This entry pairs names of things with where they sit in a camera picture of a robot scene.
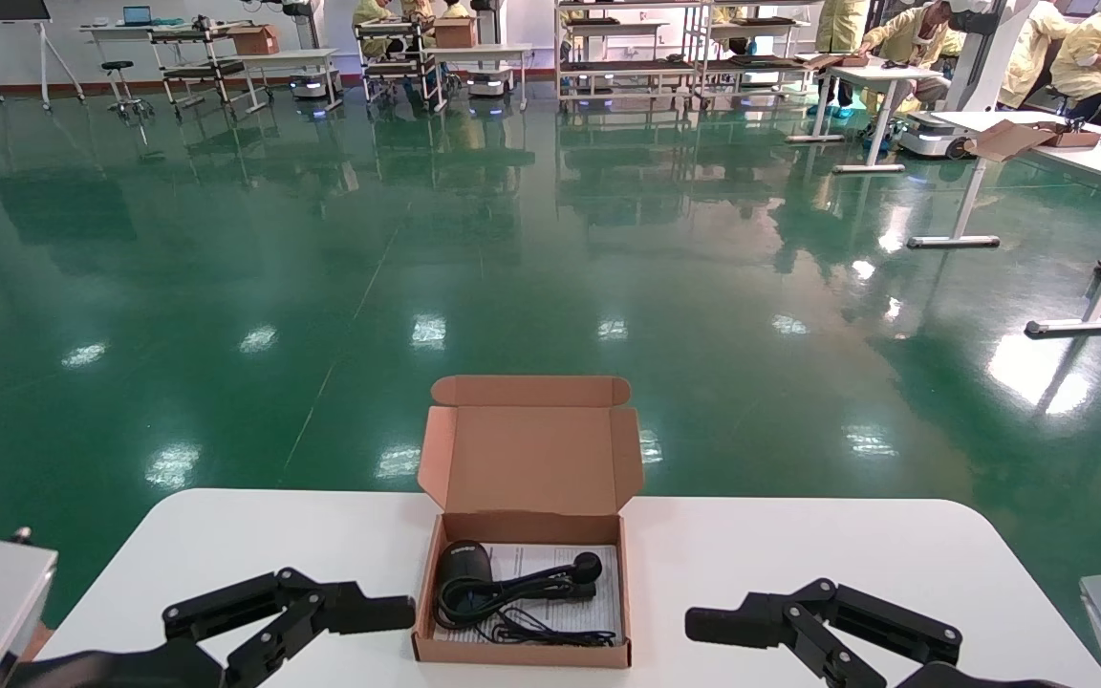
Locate black round stool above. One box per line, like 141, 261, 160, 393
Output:
99, 60, 156, 123

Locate black power cable with plug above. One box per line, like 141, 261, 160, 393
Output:
438, 551, 620, 649

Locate brown cardboard storage box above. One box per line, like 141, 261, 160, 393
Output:
412, 375, 647, 670

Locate black cylindrical device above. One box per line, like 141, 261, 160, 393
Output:
434, 540, 497, 614

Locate white printed paper manual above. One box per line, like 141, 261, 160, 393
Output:
434, 543, 624, 644

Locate white desk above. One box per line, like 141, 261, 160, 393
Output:
80, 21, 227, 41

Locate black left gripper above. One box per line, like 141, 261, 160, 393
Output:
6, 568, 416, 688

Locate metal rack cart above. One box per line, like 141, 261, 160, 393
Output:
147, 14, 271, 120
355, 17, 448, 114

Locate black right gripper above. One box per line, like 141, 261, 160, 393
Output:
684, 577, 1072, 688

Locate metal shelf rack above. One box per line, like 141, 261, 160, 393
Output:
555, 0, 709, 114
699, 0, 857, 101

